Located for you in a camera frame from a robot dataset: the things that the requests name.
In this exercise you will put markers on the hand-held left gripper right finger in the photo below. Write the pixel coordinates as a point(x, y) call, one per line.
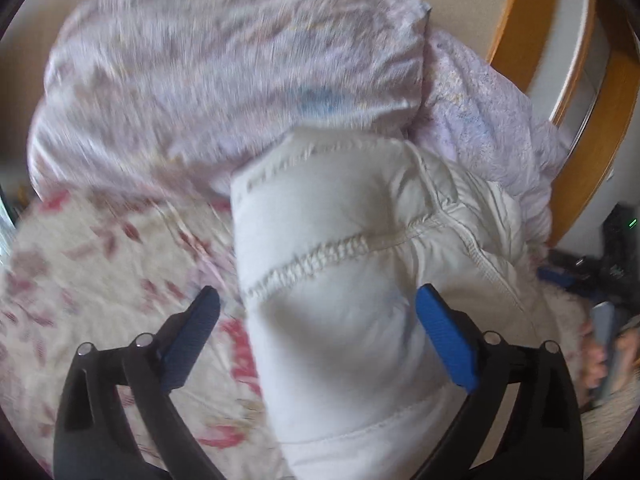
point(447, 335)

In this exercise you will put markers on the lilac floral duvet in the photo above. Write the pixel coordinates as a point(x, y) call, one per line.
point(210, 85)

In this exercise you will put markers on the light grey padded jacket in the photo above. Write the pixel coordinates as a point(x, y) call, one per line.
point(350, 270)

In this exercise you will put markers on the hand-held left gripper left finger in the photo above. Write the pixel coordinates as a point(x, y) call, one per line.
point(192, 335)

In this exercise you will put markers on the wooden wall panel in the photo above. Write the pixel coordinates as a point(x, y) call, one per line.
point(525, 15)

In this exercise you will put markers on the wooden white furniture frame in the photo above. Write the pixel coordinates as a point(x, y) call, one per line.
point(600, 125)

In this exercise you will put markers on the floral bed sheet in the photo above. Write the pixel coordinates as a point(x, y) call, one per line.
point(100, 270)

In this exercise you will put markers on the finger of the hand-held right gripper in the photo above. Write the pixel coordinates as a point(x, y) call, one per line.
point(555, 276)

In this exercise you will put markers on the person's right hand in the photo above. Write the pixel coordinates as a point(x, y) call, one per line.
point(630, 360)

